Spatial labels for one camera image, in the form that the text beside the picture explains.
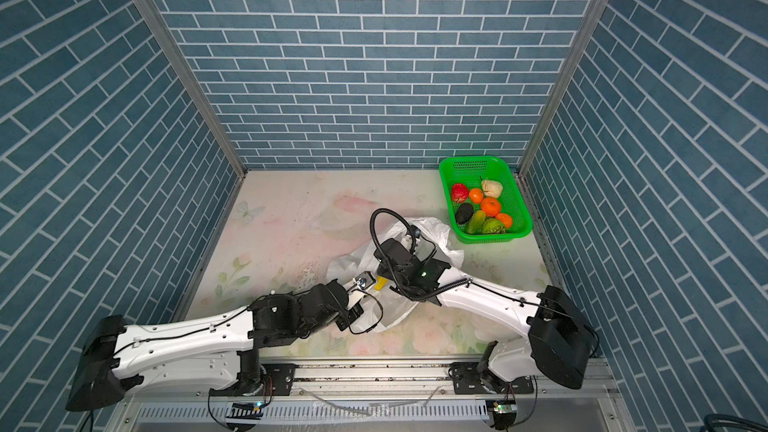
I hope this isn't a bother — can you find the controller board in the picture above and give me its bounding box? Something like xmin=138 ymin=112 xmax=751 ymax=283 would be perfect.
xmin=485 ymin=399 xmax=518 ymax=431
xmin=224 ymin=402 xmax=264 ymax=432

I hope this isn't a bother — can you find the green toy vegetable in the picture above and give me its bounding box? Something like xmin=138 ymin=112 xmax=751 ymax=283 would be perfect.
xmin=465 ymin=210 xmax=487 ymax=235

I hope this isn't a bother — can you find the aluminium mounting rail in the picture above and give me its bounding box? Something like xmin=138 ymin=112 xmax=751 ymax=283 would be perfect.
xmin=130 ymin=353 xmax=620 ymax=400

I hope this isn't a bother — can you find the white vented cable duct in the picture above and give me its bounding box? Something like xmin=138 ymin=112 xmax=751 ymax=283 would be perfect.
xmin=135 ymin=400 xmax=488 ymax=425

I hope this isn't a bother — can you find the orange toy fruit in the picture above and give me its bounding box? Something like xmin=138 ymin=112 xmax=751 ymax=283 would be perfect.
xmin=493 ymin=213 xmax=514 ymax=233
xmin=480 ymin=197 xmax=502 ymax=218
xmin=468 ymin=188 xmax=485 ymax=204

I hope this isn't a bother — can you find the green plastic basket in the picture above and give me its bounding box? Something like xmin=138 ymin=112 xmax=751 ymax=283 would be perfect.
xmin=439 ymin=156 xmax=533 ymax=244

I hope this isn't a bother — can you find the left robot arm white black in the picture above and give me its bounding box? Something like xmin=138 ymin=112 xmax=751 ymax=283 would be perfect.
xmin=65 ymin=280 xmax=364 ymax=412

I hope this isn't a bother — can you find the left controller board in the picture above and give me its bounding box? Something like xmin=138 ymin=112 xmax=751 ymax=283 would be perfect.
xmin=224 ymin=402 xmax=264 ymax=432

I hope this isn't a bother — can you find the beige toy fruit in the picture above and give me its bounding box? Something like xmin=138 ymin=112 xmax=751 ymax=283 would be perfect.
xmin=481 ymin=179 xmax=504 ymax=199

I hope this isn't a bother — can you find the white plastic bag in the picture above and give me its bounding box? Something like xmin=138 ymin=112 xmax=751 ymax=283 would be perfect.
xmin=326 ymin=217 xmax=465 ymax=333

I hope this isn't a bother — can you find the black cable bottom right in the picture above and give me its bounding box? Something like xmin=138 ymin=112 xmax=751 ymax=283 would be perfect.
xmin=700 ymin=412 xmax=768 ymax=432

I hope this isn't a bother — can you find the green toy fruit in basket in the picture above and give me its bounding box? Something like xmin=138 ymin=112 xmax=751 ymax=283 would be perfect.
xmin=481 ymin=218 xmax=507 ymax=235

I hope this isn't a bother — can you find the red toy fruit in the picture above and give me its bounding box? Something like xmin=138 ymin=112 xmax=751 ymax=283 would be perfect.
xmin=450 ymin=183 xmax=469 ymax=204

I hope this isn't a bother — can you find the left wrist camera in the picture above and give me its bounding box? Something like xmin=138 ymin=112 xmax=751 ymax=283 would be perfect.
xmin=353 ymin=271 xmax=376 ymax=291

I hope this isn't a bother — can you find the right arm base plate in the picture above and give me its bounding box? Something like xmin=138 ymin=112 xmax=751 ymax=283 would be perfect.
xmin=448 ymin=362 xmax=534 ymax=396

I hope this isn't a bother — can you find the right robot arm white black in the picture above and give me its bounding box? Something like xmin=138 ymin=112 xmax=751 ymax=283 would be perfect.
xmin=373 ymin=239 xmax=597 ymax=392

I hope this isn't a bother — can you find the orange toy fruit in basket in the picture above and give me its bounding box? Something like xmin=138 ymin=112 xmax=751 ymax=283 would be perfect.
xmin=493 ymin=213 xmax=514 ymax=233

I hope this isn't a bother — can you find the dark avocado toy fruit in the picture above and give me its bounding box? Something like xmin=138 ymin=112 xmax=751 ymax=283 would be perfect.
xmin=454 ymin=202 xmax=475 ymax=225

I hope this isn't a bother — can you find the right controller board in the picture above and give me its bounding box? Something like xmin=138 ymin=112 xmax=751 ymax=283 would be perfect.
xmin=485 ymin=399 xmax=518 ymax=431

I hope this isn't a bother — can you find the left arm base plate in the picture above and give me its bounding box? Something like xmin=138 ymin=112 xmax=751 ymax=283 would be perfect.
xmin=209 ymin=363 xmax=296 ymax=398

